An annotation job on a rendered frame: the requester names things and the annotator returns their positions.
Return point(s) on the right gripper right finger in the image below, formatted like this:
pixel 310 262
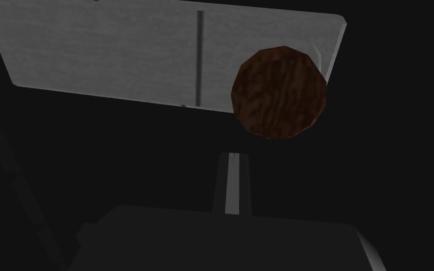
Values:
pixel 244 188

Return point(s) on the brown wooden round knob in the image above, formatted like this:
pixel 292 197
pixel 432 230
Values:
pixel 279 94

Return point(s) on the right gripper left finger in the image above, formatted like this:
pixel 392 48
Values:
pixel 221 188

